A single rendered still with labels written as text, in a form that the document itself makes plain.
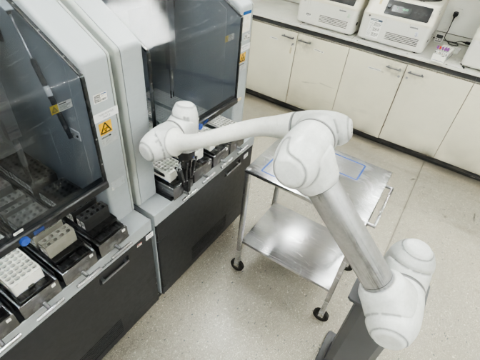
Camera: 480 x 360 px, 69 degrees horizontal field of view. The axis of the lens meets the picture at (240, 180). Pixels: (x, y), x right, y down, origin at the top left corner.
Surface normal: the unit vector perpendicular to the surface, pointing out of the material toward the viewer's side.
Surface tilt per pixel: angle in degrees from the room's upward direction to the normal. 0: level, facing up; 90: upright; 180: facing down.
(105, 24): 29
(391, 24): 90
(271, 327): 0
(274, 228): 0
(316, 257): 0
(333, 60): 90
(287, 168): 86
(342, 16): 90
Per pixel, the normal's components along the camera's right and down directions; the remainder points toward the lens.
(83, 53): 0.48, -0.46
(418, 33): -0.55, 0.51
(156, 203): 0.08, -0.76
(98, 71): 0.83, 0.41
